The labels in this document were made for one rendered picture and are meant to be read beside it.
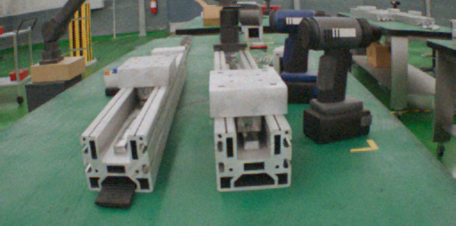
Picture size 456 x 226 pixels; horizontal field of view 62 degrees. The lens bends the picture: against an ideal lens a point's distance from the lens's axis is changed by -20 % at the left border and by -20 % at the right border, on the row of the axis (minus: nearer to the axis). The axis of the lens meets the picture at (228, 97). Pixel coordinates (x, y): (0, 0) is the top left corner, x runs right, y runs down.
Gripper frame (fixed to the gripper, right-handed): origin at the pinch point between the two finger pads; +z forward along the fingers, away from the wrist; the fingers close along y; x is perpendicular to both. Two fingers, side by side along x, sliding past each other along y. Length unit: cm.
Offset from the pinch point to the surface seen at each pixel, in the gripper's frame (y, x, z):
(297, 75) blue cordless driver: 14.5, -36.1, -5.5
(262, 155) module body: 2, -82, -4
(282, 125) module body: 5, -82, -8
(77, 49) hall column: -248, 600, 54
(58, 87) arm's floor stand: -63, 11, 4
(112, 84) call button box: -33.1, -19.6, -1.8
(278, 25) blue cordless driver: 10.4, -34.8, -17.1
